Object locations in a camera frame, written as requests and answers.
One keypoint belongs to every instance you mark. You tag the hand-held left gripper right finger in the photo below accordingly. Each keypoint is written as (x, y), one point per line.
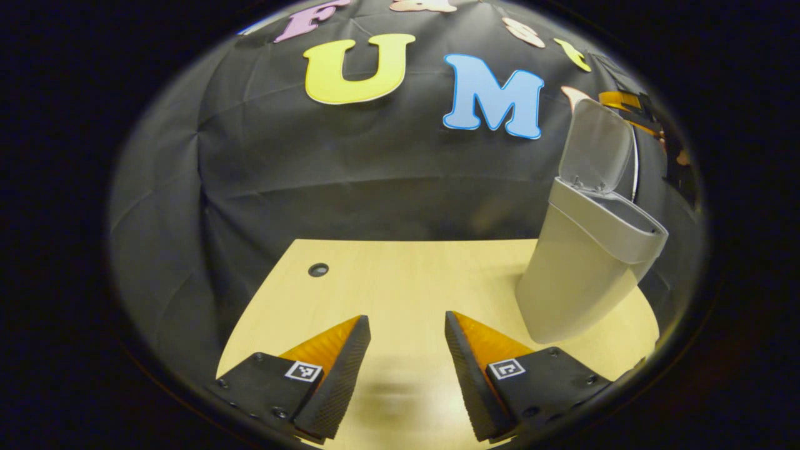
(472, 381)

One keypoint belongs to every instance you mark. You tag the white desktop garbage bin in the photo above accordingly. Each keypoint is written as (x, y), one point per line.
(575, 281)

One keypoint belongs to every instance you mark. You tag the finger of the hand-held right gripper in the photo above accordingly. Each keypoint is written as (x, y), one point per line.
(619, 100)
(647, 127)

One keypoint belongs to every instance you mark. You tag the wooden desktop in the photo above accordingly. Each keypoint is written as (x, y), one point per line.
(406, 281)

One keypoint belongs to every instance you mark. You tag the black backdrop cloth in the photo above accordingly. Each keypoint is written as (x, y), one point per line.
(281, 162)

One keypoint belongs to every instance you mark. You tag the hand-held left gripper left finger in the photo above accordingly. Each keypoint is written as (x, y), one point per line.
(337, 381)

